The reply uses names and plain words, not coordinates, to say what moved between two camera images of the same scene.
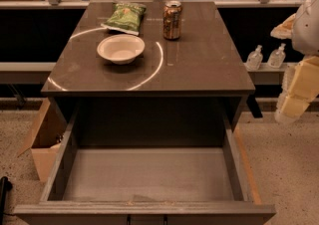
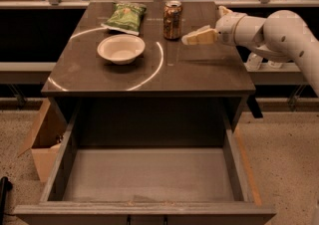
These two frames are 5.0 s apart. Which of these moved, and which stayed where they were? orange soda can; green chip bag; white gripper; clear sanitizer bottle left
Moved: white gripper
Stayed: clear sanitizer bottle left; green chip bag; orange soda can
